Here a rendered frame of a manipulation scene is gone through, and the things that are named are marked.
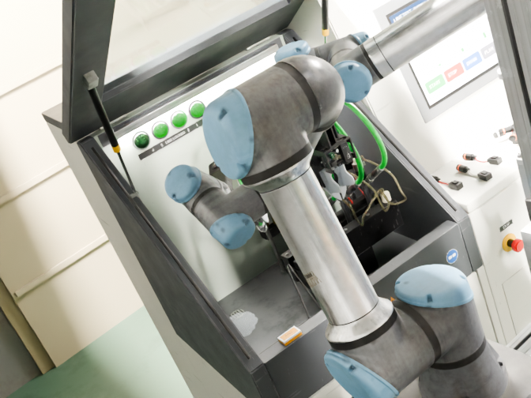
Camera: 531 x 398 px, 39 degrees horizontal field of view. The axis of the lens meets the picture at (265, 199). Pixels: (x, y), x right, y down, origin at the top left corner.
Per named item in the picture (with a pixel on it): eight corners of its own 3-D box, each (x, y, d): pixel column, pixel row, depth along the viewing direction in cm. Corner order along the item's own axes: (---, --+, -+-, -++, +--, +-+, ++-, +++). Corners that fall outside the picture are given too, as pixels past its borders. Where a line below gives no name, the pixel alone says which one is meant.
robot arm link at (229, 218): (271, 205, 143) (235, 170, 148) (224, 236, 139) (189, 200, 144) (271, 229, 149) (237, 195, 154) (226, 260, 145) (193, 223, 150)
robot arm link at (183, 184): (178, 211, 144) (153, 184, 148) (208, 222, 154) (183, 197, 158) (205, 179, 143) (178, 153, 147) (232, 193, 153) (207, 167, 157)
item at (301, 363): (288, 414, 178) (264, 363, 171) (278, 406, 182) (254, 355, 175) (472, 273, 199) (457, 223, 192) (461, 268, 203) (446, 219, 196)
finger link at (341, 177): (354, 203, 164) (340, 167, 160) (338, 197, 169) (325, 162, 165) (365, 196, 165) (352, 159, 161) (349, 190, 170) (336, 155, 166)
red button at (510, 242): (515, 259, 200) (511, 243, 198) (504, 255, 204) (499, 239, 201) (529, 249, 202) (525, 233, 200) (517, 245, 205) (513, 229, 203)
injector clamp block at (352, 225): (318, 309, 203) (299, 264, 196) (299, 298, 211) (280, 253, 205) (411, 244, 214) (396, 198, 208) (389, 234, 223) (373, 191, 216)
